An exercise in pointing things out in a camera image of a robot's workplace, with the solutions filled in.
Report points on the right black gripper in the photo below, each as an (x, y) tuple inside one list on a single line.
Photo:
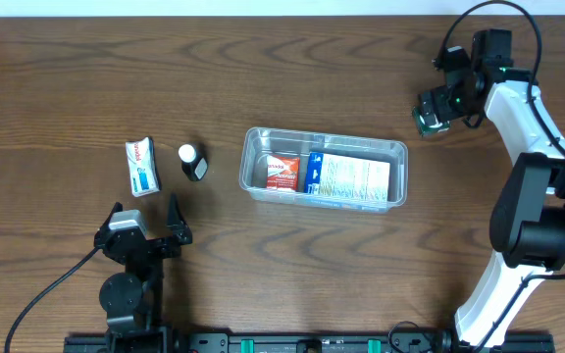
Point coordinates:
[(430, 99)]

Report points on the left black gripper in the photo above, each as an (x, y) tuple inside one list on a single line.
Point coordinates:
[(152, 246)]

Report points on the green square ointment box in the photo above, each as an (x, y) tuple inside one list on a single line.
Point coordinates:
[(427, 122)]

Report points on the red medicine sachet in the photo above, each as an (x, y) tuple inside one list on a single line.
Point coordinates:
[(282, 172)]

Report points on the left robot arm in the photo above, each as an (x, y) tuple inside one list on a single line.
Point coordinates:
[(132, 299)]

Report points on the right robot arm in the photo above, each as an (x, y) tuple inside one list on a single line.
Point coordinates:
[(527, 223)]

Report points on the clear plastic container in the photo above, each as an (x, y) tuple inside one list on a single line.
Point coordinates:
[(261, 142)]

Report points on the white medicine box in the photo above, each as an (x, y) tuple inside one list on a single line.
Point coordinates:
[(143, 176)]

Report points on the black bottle white cap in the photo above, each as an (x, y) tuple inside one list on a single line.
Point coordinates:
[(193, 162)]

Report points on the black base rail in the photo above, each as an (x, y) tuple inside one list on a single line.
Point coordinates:
[(406, 340)]

